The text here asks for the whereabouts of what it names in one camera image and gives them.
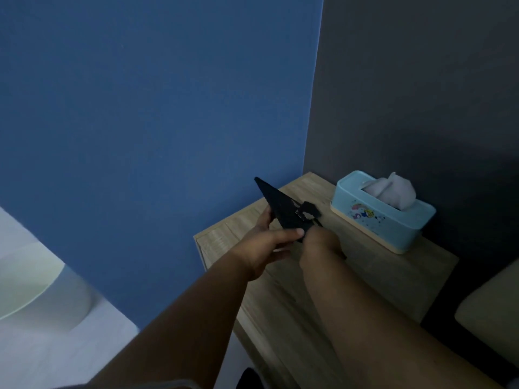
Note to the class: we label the white round bowl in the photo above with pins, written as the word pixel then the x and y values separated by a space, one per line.
pixel 36 287

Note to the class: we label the beige seat cushion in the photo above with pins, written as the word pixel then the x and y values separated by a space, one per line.
pixel 492 311

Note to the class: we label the person's left hand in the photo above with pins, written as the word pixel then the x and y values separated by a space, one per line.
pixel 255 249

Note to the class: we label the person's left thumb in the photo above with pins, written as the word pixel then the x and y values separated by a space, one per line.
pixel 290 234

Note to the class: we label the person's right fingers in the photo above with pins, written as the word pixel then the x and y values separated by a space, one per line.
pixel 322 235

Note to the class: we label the person's right hand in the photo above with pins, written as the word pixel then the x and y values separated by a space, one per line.
pixel 322 249

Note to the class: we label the white table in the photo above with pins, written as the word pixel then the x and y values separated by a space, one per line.
pixel 52 352

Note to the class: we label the person's right forearm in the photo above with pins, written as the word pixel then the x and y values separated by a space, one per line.
pixel 365 332

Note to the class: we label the black triangular object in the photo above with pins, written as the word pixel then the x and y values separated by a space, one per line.
pixel 282 206

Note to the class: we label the person's left forearm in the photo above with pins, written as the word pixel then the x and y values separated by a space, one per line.
pixel 178 332

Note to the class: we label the light blue tissue box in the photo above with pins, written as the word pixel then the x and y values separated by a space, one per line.
pixel 381 222

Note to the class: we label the black shoe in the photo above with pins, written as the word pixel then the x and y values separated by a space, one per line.
pixel 249 380

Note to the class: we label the light wooden cabinet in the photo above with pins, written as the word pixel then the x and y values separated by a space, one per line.
pixel 385 275

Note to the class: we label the white tissue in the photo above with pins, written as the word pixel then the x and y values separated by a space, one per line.
pixel 391 191

